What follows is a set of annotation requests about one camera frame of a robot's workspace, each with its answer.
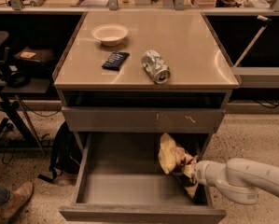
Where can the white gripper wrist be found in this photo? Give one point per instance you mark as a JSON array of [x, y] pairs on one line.
[[201, 173]]

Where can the brown chip bag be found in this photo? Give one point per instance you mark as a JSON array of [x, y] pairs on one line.
[[172, 157]]

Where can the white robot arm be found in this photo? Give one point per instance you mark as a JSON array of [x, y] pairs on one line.
[[238, 180]]

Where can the open grey bottom drawer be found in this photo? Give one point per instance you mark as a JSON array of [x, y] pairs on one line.
[[120, 181]]

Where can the grey drawer cabinet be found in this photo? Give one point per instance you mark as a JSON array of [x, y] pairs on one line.
[[200, 74]]

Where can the closed grey middle drawer front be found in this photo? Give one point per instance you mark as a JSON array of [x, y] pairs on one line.
[[142, 120]]

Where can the black bag with tan label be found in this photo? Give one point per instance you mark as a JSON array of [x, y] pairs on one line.
[[42, 57]]

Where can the crushed silver soda can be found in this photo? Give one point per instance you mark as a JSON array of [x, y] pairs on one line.
[[156, 67]]

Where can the black backpack on floor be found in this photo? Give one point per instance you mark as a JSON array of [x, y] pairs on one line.
[[65, 157]]

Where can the dark blue snack packet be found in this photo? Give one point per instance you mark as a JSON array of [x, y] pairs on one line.
[[115, 60]]

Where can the white paper bowl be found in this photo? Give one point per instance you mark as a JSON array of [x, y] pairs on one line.
[[110, 35]]

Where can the grey leaning rod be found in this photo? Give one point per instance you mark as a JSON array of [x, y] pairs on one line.
[[265, 23]]

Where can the tan shoe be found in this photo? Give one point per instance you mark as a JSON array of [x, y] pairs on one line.
[[17, 200]]

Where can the black office chair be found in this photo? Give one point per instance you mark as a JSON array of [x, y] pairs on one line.
[[35, 86]]

